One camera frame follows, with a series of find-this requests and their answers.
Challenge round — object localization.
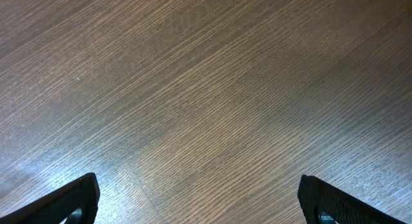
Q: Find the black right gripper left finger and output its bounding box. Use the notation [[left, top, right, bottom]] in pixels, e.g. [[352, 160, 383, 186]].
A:
[[1, 173, 100, 224]]

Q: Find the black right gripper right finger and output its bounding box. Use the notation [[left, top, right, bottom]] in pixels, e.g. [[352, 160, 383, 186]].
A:
[[297, 174, 404, 224]]

